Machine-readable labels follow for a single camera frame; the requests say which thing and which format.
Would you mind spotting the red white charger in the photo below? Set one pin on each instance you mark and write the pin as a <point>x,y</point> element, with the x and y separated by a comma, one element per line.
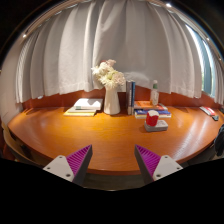
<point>152,117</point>

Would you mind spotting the blue upright book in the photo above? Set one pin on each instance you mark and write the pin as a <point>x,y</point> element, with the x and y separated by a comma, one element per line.
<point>132,97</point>

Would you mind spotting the dark chair at left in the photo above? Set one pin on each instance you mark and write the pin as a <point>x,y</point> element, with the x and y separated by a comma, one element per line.
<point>21,153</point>

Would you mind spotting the white curtain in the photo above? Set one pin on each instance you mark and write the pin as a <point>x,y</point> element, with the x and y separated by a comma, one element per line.
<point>149,42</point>

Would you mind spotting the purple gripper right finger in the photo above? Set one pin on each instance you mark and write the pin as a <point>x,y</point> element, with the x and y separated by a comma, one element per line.
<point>152,166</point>

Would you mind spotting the clear plastic bottle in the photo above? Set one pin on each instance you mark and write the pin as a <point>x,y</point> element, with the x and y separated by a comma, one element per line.
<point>154,97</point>

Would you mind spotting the black object right edge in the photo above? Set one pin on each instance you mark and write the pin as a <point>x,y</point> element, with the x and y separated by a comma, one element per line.
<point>219,142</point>

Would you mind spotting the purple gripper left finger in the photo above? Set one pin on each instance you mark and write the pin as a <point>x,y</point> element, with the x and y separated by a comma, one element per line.
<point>72,167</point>

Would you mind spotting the blue book under stack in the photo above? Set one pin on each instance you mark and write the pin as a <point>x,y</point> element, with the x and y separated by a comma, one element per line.
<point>140,114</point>

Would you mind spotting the grey upright book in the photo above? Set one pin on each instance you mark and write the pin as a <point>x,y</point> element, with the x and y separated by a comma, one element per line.
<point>129,97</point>

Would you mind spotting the yellow book under stack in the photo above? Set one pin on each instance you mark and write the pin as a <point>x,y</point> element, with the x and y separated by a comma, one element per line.
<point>79,112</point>

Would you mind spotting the white book on stack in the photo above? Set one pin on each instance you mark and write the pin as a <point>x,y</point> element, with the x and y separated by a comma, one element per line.
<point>88,103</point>

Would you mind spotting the red notebook at right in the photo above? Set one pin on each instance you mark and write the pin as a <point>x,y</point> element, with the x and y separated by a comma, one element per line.
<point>208,111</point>

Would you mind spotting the white flower bouquet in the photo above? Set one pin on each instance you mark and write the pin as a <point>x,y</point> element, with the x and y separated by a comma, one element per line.
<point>107,75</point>

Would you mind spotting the orange book on stack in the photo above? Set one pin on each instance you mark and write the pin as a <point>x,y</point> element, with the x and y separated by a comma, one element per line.
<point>148,105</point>

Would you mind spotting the white ceramic vase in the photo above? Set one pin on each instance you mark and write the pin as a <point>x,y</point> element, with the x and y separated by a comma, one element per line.
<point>111,101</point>

